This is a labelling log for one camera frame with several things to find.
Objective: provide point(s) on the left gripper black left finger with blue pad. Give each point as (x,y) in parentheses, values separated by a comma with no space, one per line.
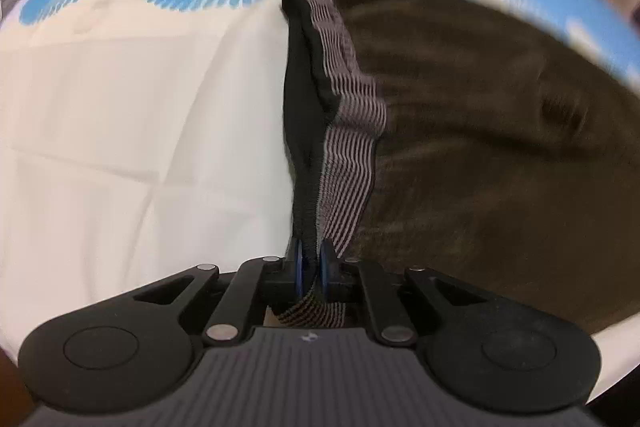
(128,351)

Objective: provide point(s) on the dark brown corduroy pants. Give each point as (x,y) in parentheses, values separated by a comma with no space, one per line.
(447,134)

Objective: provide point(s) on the blue white patterned bed sheet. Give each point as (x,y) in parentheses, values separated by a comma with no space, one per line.
(141,137)

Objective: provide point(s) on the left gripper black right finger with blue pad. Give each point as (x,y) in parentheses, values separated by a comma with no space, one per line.
(487,350)

